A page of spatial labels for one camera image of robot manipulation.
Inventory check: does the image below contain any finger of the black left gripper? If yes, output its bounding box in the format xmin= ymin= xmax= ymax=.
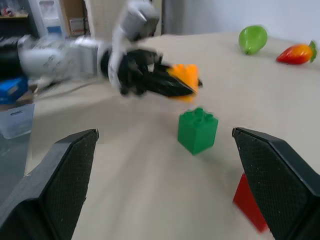
xmin=146 ymin=70 xmax=199 ymax=98
xmin=154 ymin=62 xmax=174 ymax=75

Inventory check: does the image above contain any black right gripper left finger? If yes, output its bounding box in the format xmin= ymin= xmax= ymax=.
xmin=0 ymin=128 xmax=100 ymax=240

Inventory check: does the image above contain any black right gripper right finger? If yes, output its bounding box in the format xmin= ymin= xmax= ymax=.
xmin=231 ymin=126 xmax=320 ymax=240

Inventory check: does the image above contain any orange toy brick cube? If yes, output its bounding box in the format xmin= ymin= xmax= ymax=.
xmin=166 ymin=63 xmax=201 ymax=103

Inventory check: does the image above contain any red toy brick cube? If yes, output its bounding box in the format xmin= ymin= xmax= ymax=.
xmin=232 ymin=173 xmax=270 ymax=234

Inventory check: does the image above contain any green toy brick cube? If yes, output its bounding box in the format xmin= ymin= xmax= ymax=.
xmin=177 ymin=106 xmax=219 ymax=156

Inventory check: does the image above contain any clear plastic storage box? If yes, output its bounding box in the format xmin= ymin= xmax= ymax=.
xmin=0 ymin=103 xmax=36 ymax=140

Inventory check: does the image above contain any brown cardboard box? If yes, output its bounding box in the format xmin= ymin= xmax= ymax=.
xmin=60 ymin=0 xmax=91 ymax=38

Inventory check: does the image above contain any green toy pear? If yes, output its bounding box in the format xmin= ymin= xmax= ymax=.
xmin=238 ymin=24 xmax=269 ymax=56

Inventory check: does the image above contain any white water dispenser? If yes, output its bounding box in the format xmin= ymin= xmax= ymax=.
xmin=39 ymin=0 xmax=62 ymax=36

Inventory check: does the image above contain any blue box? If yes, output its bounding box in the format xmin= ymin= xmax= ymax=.
xmin=0 ymin=76 xmax=30 ymax=105

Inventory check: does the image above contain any red orange toy strawberry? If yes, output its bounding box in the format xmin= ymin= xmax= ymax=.
xmin=275 ymin=40 xmax=318 ymax=66

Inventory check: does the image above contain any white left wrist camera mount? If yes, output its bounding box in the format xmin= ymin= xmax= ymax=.
xmin=107 ymin=0 xmax=161 ymax=91

